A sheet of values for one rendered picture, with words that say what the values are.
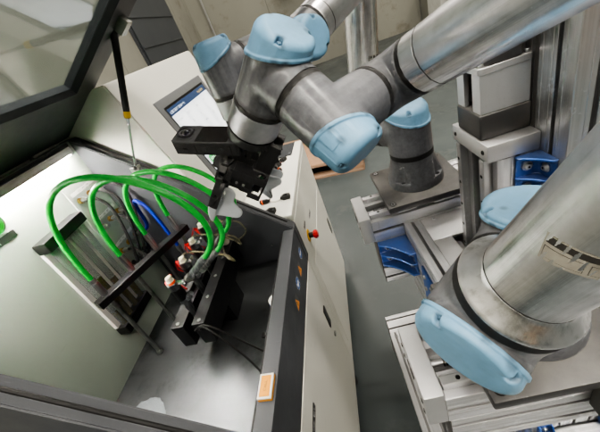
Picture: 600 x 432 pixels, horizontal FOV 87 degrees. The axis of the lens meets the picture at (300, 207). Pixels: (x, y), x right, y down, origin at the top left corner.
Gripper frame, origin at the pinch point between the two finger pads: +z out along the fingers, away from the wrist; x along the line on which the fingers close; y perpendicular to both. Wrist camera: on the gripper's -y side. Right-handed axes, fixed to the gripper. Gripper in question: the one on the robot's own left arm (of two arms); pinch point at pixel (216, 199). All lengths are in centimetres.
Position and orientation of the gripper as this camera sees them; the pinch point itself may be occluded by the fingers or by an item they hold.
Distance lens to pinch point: 63.6
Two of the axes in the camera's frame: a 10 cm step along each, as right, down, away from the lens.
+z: -3.6, 5.5, 7.5
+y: 9.2, 3.6, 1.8
